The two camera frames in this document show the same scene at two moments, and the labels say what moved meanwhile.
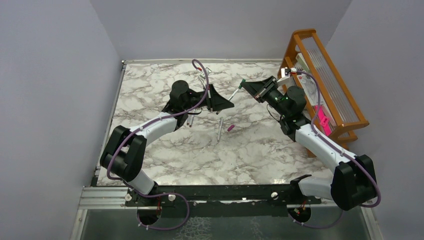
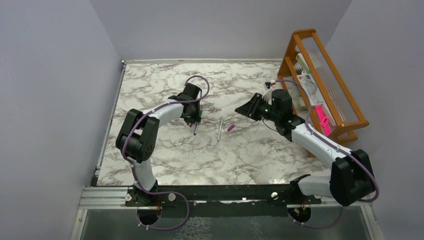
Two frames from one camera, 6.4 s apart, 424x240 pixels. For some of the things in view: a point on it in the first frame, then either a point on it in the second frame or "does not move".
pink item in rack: x=324 y=119 does not move
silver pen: x=220 y=128 does not move
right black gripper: x=266 y=89 to x=255 y=108
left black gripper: x=210 y=98 to x=192 y=120
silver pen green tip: x=233 y=94 to x=196 y=129
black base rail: x=221 y=200 does not move
